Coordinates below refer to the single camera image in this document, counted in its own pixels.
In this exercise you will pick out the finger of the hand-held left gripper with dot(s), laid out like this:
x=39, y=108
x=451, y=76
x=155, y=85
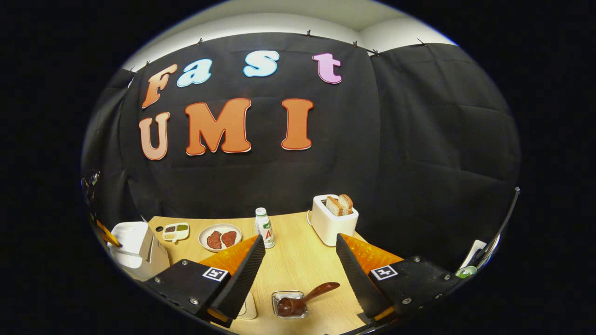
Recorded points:
x=109, y=235

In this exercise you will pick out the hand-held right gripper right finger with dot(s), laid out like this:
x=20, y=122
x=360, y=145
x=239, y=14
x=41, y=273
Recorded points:
x=358, y=279

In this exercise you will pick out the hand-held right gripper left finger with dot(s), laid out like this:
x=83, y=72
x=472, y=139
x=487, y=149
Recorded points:
x=244, y=279

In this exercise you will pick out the clear rice tray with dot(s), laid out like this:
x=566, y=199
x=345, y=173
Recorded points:
x=249, y=307

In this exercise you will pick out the white rice cooker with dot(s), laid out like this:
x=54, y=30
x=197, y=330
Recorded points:
x=137, y=246

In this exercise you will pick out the brown wooden spoon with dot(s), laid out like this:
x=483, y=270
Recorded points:
x=293, y=304

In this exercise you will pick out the red meat patty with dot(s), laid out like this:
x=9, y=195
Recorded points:
x=228, y=238
x=214, y=240

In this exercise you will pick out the white drink bottle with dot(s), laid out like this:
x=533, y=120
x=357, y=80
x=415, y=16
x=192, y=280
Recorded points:
x=265, y=230

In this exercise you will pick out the white round plate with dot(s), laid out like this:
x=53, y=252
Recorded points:
x=219, y=228

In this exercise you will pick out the white toaster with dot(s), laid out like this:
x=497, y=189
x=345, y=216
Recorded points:
x=330, y=228

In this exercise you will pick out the white divided sauce dish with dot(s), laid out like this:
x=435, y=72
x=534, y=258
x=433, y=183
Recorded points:
x=176, y=231

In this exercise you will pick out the toast bread slice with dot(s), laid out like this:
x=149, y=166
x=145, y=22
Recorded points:
x=334, y=206
x=347, y=201

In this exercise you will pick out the black backdrop cloth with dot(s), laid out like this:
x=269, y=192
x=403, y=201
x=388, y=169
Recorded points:
x=396, y=139

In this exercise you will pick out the black slanted bar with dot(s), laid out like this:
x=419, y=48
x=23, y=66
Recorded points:
x=503, y=223

